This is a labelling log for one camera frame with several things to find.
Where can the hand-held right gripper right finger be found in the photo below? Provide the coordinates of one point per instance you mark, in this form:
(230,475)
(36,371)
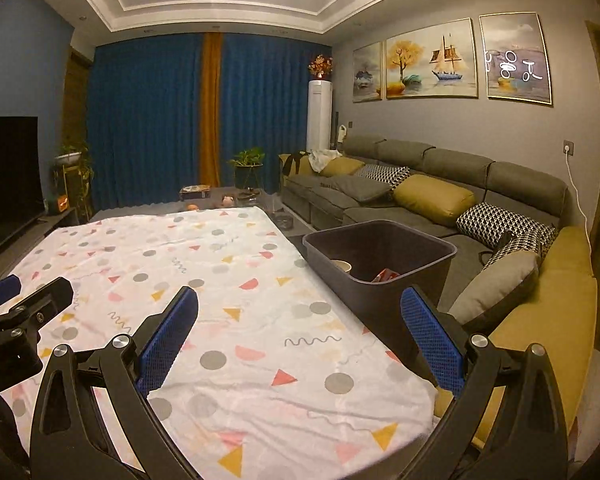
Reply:
(430,335)

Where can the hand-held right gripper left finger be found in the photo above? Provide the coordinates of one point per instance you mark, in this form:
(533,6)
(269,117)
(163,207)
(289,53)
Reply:
(172,335)

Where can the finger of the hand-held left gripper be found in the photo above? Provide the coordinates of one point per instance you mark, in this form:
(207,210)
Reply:
(0,292)
(40,307)

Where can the grey plastic bin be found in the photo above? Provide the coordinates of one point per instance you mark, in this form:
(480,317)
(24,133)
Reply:
(380,305)

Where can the red white plastic bag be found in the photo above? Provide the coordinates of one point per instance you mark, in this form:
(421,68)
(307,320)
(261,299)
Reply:
(386,276)

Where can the white red paper cup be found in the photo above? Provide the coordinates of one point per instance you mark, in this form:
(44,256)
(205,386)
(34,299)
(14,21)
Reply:
(341,266)

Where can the printed white tablecloth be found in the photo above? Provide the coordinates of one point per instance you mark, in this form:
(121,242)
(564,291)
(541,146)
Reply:
(230,310)

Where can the grey television cabinet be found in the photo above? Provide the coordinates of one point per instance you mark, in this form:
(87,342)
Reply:
(40,232)

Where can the large grey pillow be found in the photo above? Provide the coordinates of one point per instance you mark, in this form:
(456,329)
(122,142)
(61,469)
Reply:
(500,285)

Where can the black television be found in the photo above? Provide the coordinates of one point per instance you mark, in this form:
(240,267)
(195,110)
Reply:
(7,185)

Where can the houndstooth pillow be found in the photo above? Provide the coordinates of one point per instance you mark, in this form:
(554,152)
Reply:
(490,220)
(385,175)
(530,242)

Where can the large mustard pillow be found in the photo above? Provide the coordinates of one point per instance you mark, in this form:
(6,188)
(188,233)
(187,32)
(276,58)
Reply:
(432,200)

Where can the flat printed box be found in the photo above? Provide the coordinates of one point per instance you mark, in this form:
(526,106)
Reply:
(195,192)

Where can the pink figurine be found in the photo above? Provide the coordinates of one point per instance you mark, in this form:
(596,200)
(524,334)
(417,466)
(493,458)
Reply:
(228,201)

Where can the dark ashtray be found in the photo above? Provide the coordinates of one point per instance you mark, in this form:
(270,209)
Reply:
(283,221)

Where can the flat grey pillow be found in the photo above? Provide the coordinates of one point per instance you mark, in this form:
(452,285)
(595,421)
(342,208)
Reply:
(357,189)

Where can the grey sectional sofa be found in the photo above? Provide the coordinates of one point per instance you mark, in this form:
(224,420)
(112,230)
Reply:
(525,180)

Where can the potted plant green pot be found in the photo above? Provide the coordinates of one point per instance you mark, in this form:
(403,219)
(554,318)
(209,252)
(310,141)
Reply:
(247,165)

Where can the small mustard pillow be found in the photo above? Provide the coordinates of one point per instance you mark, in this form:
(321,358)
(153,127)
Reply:
(342,166)

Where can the white cloth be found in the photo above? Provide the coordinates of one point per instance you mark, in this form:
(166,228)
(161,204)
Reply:
(325,159)

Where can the black cloth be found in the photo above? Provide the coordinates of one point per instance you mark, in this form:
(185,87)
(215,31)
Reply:
(294,165)

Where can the blue curtain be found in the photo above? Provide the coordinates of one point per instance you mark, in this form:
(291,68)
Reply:
(275,110)
(145,120)

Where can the orange curtain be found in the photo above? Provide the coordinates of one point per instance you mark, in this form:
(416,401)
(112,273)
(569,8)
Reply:
(211,110)

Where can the white standing air conditioner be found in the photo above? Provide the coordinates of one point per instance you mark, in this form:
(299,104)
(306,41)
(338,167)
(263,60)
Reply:
(320,115)

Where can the small landscape painting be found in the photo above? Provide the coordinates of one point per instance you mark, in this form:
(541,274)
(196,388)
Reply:
(368,72)

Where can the wide sailboat painting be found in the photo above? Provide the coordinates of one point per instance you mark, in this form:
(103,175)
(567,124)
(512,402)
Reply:
(430,60)

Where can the framed lake painting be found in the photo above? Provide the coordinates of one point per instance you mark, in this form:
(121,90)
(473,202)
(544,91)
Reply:
(515,60)

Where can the orange flower arrangement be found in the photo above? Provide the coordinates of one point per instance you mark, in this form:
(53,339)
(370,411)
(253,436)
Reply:
(320,66)

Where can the wall socket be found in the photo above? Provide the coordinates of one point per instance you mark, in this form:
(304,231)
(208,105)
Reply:
(568,147)

